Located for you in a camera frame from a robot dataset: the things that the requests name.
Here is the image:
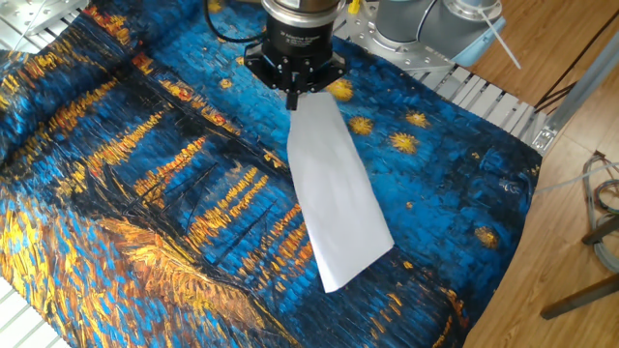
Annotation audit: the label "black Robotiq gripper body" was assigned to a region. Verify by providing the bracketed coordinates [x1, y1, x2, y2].
[260, 14, 339, 94]

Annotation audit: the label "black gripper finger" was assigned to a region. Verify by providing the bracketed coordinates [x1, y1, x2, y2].
[244, 45, 297, 111]
[295, 53, 348, 111]

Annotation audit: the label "white paper sheet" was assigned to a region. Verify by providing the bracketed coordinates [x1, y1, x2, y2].
[286, 91, 396, 294]

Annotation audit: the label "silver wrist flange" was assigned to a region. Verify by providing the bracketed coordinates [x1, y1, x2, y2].
[259, 0, 347, 28]

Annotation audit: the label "starry night painting tablecloth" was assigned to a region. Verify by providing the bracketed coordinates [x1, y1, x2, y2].
[0, 0, 543, 348]

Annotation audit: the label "white zip tie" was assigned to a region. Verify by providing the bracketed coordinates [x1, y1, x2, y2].
[476, 7, 522, 71]

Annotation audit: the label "perforated aluminium plate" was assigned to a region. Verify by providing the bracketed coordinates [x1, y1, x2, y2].
[0, 0, 89, 38]

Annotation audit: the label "thin white tube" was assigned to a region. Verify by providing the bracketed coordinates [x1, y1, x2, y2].
[533, 160, 619, 195]

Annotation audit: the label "dark wooden leg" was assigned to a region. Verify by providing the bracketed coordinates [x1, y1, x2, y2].
[540, 274, 619, 321]
[580, 216, 619, 246]

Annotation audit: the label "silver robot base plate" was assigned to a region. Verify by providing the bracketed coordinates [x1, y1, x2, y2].
[333, 0, 465, 74]

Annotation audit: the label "black floor cables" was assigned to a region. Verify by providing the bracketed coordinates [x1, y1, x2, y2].
[533, 8, 619, 115]

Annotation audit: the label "aluminium frame post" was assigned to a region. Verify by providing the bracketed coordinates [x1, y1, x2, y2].
[530, 31, 619, 157]

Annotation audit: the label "grey coiled cable bundle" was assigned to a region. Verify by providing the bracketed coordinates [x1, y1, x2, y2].
[581, 151, 619, 275]

